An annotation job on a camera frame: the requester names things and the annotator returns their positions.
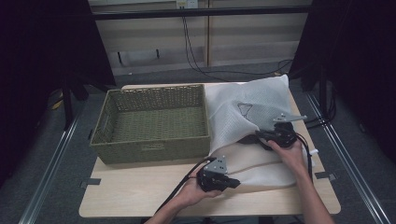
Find dark curtain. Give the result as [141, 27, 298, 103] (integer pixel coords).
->
[0, 0, 117, 188]
[288, 0, 396, 164]

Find person's left hand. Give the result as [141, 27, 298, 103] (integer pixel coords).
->
[177, 174, 223, 209]

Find white wall outlet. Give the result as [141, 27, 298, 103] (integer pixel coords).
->
[176, 0, 200, 9]

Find black metal stand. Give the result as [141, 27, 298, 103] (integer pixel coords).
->
[60, 73, 108, 132]

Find green woven basket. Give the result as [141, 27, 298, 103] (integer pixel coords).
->
[89, 83, 212, 165]

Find black horizontal bar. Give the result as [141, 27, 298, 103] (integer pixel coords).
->
[92, 5, 313, 21]

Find right hand-held gripper cable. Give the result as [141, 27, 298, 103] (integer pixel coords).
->
[294, 132, 314, 183]

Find aluminium floor rail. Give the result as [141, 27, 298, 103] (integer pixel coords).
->
[18, 113, 86, 224]
[304, 91, 392, 224]

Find white mesh laundry bag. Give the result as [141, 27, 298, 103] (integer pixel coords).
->
[204, 74, 320, 189]

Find black floor cables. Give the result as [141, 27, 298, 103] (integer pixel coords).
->
[304, 88, 338, 131]

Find person's right hand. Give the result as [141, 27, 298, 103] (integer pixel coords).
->
[265, 139, 308, 175]

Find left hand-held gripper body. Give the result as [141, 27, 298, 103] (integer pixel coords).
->
[196, 156, 233, 192]

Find black wall cable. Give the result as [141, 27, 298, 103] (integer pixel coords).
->
[181, 16, 232, 83]
[183, 16, 294, 77]

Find yellow object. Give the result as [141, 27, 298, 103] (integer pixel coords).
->
[50, 98, 65, 111]

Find grey table edge bracket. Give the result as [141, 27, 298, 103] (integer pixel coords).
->
[314, 171, 337, 182]
[79, 177, 103, 189]

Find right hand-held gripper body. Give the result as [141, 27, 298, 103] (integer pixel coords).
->
[262, 113, 308, 150]

